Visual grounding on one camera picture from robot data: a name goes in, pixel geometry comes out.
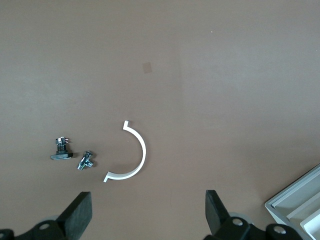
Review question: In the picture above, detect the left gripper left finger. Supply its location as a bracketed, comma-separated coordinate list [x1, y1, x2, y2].
[14, 191, 93, 240]

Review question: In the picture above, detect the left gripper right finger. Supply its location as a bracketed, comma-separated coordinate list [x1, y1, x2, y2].
[204, 189, 253, 240]

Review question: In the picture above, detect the chrome pipe fitting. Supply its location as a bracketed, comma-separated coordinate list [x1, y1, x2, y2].
[76, 149, 97, 172]

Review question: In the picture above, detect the black switch component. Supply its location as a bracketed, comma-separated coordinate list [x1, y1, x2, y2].
[49, 136, 75, 161]

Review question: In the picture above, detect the white semicircular plastic bracket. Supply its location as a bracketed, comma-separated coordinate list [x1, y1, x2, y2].
[102, 120, 147, 184]

